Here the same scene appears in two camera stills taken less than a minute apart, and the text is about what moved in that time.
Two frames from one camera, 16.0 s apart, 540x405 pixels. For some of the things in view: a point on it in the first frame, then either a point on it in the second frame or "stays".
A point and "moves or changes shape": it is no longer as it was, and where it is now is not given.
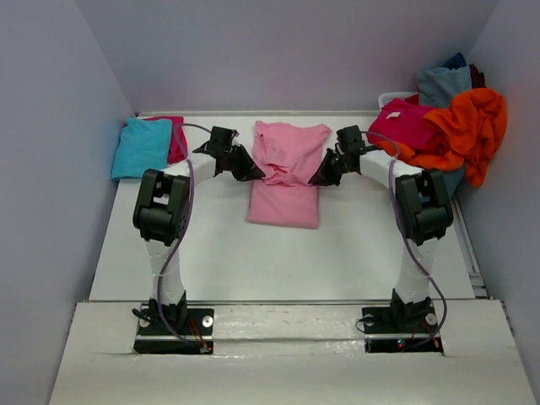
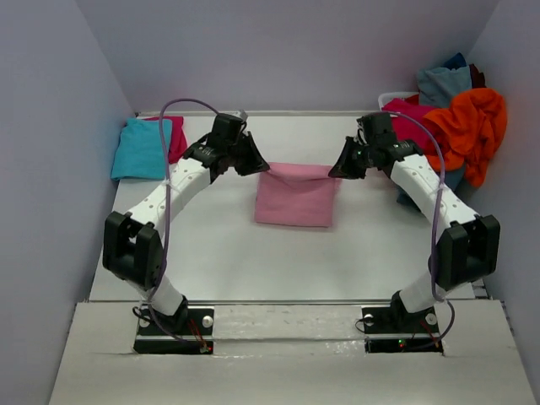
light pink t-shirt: (287, 154) moves or changes shape
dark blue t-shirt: (456, 62) stays
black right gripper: (323, 176) → (343, 167)
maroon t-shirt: (477, 78) stays
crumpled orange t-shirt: (466, 134) stays
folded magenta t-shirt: (178, 148) stays
